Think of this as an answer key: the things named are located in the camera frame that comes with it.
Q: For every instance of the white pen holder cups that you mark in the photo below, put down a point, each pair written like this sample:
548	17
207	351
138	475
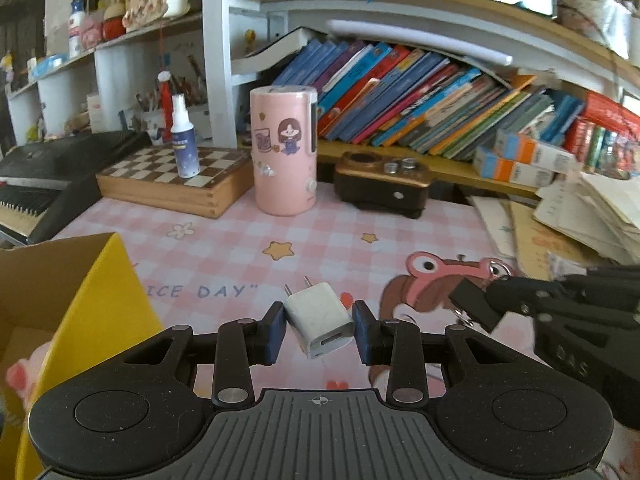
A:
154	112

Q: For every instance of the black binder clip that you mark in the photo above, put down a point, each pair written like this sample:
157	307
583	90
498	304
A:
478	298

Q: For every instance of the white usb charger plug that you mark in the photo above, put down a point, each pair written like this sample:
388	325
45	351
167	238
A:
319	319

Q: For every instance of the white spray bottle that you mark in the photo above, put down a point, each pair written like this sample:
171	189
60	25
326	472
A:
183	140

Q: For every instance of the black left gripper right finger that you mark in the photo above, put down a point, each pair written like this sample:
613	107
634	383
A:
397	345

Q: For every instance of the stack of papers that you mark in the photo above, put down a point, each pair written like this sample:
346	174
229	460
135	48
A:
580	219

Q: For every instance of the pink plush toy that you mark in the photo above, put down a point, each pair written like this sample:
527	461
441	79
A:
23	376

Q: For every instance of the yellow cardboard box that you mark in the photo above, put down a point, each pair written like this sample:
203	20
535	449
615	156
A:
83	295

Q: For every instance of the red white hanging ornament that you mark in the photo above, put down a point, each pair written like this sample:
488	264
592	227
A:
164	78

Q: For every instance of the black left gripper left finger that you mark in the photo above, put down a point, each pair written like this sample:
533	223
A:
240	345

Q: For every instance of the orange blue white boxes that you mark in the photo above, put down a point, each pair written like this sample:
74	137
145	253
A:
521	160

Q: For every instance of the pink checkered desk mat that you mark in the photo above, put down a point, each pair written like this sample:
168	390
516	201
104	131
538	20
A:
203	272

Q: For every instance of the wooden chess board box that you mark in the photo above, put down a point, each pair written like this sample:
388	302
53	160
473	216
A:
150	177

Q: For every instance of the brown black desk device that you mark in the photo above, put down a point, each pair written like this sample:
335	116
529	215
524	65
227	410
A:
372	181

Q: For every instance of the pink cylindrical humidifier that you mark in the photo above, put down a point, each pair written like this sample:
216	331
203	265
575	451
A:
283	130

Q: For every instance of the row of leaning books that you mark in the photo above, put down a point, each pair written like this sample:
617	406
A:
379	94

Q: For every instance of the black electronic keyboard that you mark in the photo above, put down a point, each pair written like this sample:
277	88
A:
45	186

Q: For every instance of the white bookshelf unit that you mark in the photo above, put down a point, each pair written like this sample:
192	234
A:
121	69

